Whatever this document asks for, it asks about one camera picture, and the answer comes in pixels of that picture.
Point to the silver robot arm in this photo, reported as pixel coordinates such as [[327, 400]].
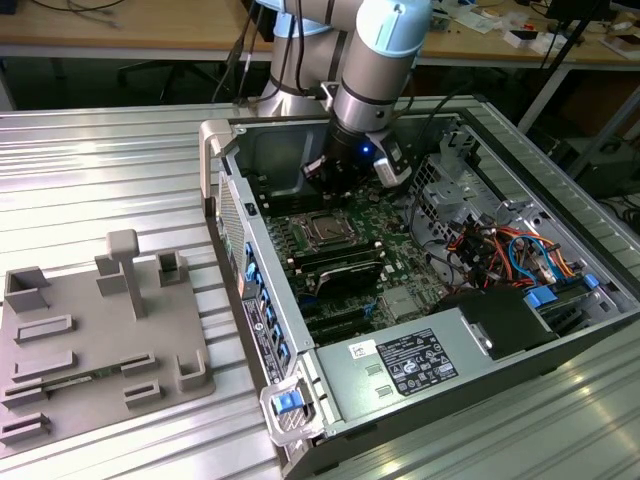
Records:
[[380, 60]]

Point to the black plastic shroud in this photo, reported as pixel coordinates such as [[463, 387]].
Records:
[[490, 320]]

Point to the CPU socket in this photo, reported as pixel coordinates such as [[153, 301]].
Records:
[[302, 239]]

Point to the grey PC case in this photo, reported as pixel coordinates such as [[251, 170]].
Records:
[[280, 260]]

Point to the blue disk carrier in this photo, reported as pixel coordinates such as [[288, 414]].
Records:
[[540, 296]]

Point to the black equipment box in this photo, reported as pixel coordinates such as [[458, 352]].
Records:
[[615, 165]]

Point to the green RAM stick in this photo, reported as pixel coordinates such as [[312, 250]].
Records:
[[85, 376], [340, 255]]

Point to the CPU with silver top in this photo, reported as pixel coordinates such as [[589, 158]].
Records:
[[327, 230]]

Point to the green motherboard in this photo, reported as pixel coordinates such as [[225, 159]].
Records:
[[400, 260]]

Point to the silver drive cage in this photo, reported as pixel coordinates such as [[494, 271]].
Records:
[[450, 195]]

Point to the wooden desk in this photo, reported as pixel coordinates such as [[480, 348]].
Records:
[[150, 25]]

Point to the grey parts rack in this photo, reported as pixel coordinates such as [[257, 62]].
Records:
[[100, 340]]

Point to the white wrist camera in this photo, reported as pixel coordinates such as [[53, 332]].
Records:
[[395, 165]]

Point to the black graphics card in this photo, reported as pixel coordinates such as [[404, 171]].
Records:
[[350, 280]]

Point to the grey power supply unit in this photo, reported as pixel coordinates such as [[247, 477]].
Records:
[[360, 370]]

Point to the small white box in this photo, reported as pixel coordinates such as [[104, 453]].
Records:
[[537, 42]]

